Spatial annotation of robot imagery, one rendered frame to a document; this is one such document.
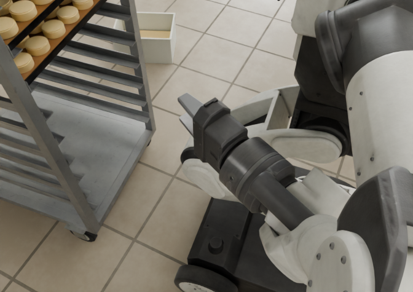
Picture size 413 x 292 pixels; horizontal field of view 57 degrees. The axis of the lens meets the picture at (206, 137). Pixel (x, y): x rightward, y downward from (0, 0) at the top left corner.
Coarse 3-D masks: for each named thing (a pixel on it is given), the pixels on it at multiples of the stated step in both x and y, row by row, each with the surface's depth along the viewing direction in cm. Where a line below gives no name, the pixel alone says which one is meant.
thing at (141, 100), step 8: (48, 72) 144; (56, 72) 143; (48, 80) 144; (56, 80) 144; (64, 80) 144; (72, 80) 143; (80, 80) 141; (80, 88) 141; (88, 88) 141; (96, 88) 141; (104, 88) 140; (112, 88) 138; (104, 96) 139; (112, 96) 139; (120, 96) 139; (128, 96) 138; (136, 96) 136; (144, 96) 135; (136, 104) 136; (144, 104) 136
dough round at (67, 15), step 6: (66, 6) 92; (72, 6) 92; (60, 12) 90; (66, 12) 90; (72, 12) 90; (78, 12) 91; (60, 18) 90; (66, 18) 89; (72, 18) 90; (78, 18) 91
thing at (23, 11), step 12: (0, 0) 78; (12, 0) 81; (24, 0) 78; (36, 0) 79; (48, 0) 80; (0, 12) 77; (12, 12) 75; (24, 12) 75; (36, 12) 78; (0, 24) 73; (12, 24) 73; (24, 24) 76; (12, 36) 73
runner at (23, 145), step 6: (0, 138) 101; (6, 138) 104; (12, 138) 104; (6, 144) 103; (12, 144) 101; (18, 144) 100; (24, 144) 99; (30, 144) 103; (36, 144) 103; (24, 150) 101; (30, 150) 100; (36, 150) 99; (42, 156) 100; (66, 156) 100; (72, 156) 100
